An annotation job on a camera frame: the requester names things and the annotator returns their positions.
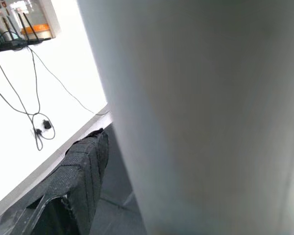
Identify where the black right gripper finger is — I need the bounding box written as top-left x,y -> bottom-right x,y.
4,128 -> 110,235

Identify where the white plastic table leg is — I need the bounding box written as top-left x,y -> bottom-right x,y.
75,0 -> 294,235

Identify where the black tablecloth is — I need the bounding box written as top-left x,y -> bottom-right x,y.
0,122 -> 147,235

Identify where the black router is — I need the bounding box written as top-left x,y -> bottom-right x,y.
0,12 -> 52,52

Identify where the orange flat box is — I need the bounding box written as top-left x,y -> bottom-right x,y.
21,23 -> 51,37

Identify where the looped black wall cable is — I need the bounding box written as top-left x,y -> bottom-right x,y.
0,46 -> 56,151

